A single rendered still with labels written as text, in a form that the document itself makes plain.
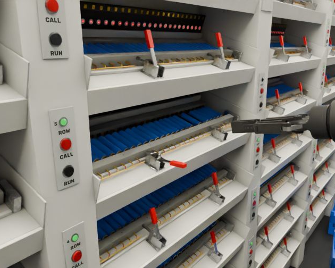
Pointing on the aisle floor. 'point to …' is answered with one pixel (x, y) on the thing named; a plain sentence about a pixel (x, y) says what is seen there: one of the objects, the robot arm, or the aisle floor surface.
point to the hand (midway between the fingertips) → (245, 126)
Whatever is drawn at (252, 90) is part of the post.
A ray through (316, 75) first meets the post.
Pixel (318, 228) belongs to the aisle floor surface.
